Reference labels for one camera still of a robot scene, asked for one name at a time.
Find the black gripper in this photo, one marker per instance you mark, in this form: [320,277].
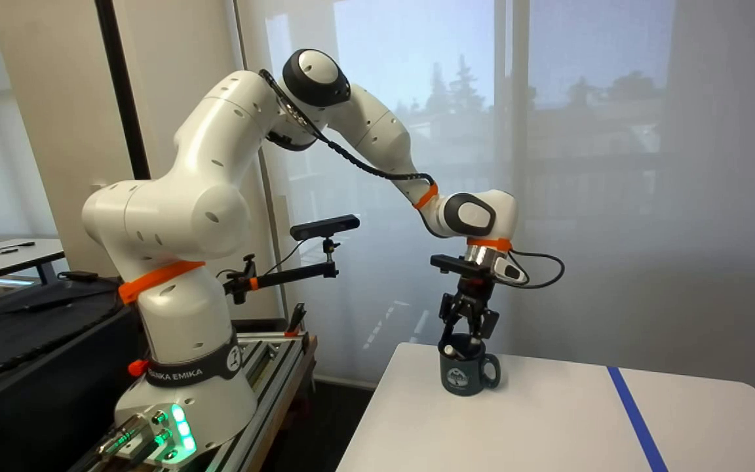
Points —
[471,306]

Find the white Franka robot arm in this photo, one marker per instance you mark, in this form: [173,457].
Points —
[194,210]

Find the dark teal mug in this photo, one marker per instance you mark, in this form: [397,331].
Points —
[471,376]

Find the blue tape line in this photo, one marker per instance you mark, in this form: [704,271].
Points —
[636,416]

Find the red knob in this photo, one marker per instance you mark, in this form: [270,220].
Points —
[138,369]

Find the black vertical pole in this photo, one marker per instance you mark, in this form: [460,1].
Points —
[124,87]

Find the black equipment case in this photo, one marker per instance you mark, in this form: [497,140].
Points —
[37,376]

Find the white side table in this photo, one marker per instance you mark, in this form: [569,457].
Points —
[10,254]

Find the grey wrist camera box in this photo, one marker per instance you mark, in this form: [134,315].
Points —
[503,271]

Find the black stereo camera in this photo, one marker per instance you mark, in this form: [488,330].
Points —
[326,227]

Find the short black camera mount arm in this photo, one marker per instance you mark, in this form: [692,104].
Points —
[295,277]

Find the aluminium robot stand frame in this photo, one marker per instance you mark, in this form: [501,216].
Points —
[274,376]

